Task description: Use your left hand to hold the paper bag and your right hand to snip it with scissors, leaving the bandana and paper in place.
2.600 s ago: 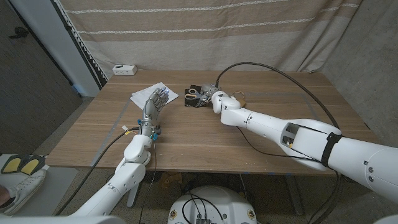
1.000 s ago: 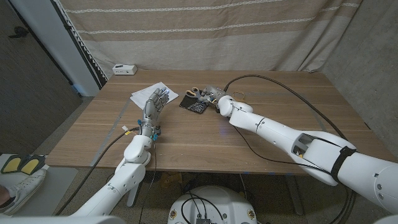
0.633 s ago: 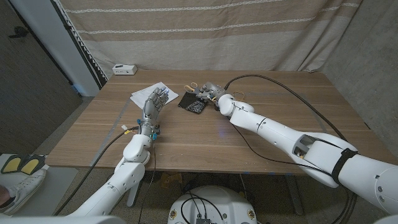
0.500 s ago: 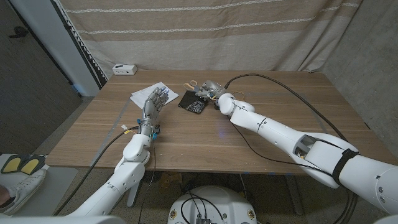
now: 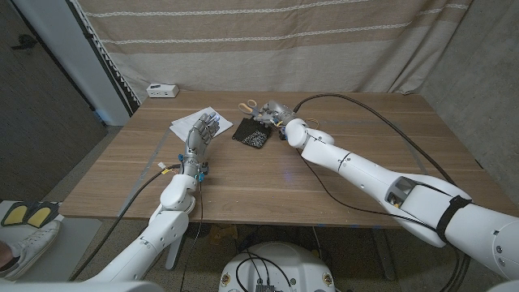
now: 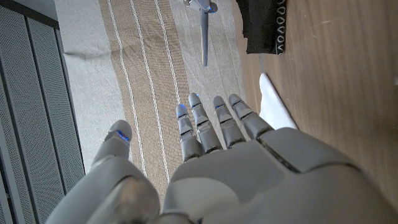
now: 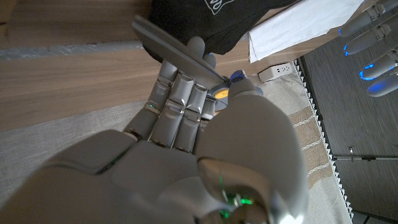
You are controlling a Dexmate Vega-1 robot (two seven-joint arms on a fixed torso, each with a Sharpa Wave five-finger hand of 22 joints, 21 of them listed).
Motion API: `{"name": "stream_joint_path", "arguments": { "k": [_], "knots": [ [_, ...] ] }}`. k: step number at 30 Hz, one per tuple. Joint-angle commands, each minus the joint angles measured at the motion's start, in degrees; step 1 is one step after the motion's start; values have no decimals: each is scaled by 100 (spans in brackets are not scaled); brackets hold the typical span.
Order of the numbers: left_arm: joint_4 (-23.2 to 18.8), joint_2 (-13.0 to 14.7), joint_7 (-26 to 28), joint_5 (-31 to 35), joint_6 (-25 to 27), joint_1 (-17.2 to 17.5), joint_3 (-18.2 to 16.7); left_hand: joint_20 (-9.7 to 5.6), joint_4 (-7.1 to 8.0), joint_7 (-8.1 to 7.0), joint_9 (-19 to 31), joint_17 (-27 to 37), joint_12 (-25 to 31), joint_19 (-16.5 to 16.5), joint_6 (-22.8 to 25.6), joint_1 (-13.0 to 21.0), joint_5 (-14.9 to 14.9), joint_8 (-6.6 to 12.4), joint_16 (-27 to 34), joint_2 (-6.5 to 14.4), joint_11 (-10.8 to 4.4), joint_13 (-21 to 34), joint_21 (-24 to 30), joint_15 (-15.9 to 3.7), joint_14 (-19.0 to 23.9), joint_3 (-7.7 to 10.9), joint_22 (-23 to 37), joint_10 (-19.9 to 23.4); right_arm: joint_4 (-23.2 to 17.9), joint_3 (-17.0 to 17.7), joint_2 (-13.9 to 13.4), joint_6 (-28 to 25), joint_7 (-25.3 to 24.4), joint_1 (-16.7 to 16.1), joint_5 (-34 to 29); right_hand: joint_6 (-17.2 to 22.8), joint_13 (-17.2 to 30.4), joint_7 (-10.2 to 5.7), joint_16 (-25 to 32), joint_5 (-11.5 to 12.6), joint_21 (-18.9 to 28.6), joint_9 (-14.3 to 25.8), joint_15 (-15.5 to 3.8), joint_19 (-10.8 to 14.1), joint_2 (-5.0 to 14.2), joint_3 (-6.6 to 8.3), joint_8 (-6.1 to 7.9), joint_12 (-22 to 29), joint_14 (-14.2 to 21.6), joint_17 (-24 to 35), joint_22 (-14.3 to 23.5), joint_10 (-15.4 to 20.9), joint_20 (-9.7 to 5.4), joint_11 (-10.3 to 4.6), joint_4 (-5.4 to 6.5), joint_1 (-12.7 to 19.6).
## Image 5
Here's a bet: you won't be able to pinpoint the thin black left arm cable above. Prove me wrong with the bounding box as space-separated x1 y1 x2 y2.
178 178 204 292

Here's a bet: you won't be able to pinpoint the brown cardboard scrap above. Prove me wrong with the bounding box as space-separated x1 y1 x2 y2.
208 225 239 247

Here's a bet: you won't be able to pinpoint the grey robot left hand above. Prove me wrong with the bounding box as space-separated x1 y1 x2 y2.
178 112 222 176

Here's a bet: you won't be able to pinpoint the black patterned bandana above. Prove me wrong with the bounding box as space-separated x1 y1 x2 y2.
231 117 272 150

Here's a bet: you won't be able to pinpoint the grey orange handled scissors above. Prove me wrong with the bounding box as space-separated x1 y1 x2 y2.
238 99 263 122

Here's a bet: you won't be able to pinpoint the person lower leg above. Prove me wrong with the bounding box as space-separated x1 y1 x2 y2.
0 240 14 269

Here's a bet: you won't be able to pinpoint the white power strip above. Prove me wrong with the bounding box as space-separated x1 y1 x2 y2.
146 83 180 99

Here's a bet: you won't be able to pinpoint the beige striped curtain backdrop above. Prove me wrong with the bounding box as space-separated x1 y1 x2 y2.
75 0 474 102

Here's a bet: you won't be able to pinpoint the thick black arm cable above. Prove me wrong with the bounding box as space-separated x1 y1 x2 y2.
68 162 182 281
292 93 472 292

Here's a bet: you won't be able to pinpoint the white table leg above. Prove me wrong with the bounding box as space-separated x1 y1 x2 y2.
165 233 187 271

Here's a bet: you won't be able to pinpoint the black door handle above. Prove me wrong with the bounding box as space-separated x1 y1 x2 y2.
11 34 38 51

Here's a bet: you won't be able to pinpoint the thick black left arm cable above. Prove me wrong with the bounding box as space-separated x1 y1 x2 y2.
68 162 182 281

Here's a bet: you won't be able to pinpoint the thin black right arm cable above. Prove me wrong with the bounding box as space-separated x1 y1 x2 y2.
296 148 441 232

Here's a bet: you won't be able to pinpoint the black backdrop frame bar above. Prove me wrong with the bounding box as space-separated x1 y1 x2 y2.
66 0 141 117

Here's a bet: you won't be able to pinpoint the black torso cable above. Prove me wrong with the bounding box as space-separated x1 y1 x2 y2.
237 251 293 290

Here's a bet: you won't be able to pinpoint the white paper sheets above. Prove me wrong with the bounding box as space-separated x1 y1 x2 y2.
169 106 234 143

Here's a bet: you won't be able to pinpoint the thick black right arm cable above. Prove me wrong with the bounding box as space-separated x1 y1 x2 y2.
292 93 472 292

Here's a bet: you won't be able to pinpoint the black round floor object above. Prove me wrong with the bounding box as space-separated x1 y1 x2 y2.
187 221 212 240

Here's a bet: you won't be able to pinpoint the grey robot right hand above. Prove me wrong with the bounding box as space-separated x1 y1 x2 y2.
255 100 296 127

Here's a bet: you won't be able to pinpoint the white sneaker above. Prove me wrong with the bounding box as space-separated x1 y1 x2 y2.
0 219 62 281

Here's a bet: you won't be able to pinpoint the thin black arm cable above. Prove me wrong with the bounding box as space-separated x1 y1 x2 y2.
296 148 441 232
178 178 204 292

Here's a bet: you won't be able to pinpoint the grey table leg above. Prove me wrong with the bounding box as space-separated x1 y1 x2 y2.
371 227 397 281

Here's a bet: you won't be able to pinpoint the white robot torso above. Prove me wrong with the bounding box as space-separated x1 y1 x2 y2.
218 242 337 292

